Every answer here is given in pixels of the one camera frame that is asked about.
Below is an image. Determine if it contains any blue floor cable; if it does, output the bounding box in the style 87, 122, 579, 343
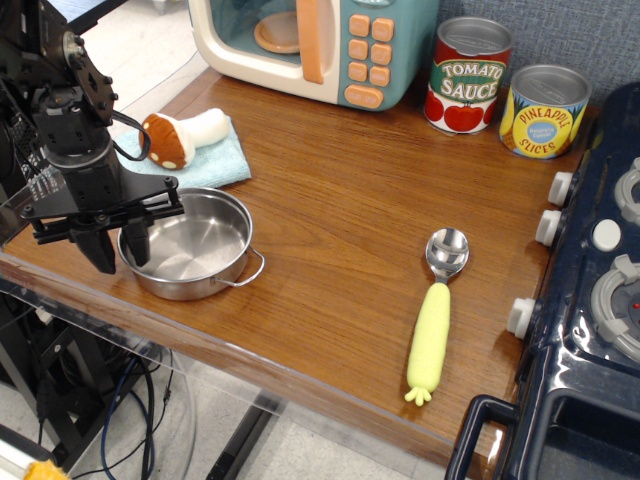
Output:
99, 357, 156, 480

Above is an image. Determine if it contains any toy microwave oven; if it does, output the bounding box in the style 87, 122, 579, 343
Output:
188, 0, 439, 111

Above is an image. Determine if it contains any pineapple slices can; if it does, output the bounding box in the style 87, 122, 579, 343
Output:
499, 64, 592, 160

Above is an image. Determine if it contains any light blue folded towel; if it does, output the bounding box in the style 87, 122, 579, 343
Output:
117, 117, 252, 188

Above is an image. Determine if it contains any black floor cable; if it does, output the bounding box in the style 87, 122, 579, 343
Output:
69, 349, 176, 480

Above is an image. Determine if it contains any stainless steel pot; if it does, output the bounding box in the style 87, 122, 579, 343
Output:
118, 187, 266, 301

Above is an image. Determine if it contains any spoon with yellow handle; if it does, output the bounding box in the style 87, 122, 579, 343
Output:
404, 227, 470, 407

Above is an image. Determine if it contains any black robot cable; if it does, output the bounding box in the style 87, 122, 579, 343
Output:
110, 109, 152, 164

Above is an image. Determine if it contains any dark blue toy stove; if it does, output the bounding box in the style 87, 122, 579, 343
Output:
446, 83, 639, 479

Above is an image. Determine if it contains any plush brown mushroom toy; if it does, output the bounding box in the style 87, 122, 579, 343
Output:
139, 108, 231, 170

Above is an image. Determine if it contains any black desk at left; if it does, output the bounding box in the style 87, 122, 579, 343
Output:
55, 0, 127, 34

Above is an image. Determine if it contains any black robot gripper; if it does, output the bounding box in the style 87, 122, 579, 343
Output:
22, 146, 184, 275

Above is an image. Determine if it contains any orange toy plate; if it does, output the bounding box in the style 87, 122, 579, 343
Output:
254, 10, 300, 55

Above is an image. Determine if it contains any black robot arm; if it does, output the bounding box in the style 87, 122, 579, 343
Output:
1, 1, 184, 274

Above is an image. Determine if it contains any tomato sauce can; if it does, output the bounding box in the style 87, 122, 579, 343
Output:
424, 16, 514, 134

